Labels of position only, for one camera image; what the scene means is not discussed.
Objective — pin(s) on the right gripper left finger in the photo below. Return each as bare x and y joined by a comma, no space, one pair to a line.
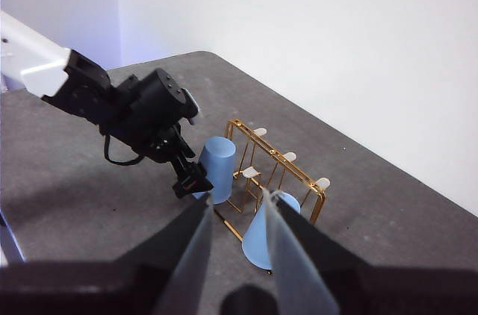
149,277

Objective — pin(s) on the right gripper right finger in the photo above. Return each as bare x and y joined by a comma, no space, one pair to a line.
336,281

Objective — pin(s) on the blue ribbed plastic cup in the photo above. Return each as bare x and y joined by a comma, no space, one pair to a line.
257,240
220,169

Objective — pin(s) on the pale grey camera box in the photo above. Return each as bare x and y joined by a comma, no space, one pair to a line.
194,108

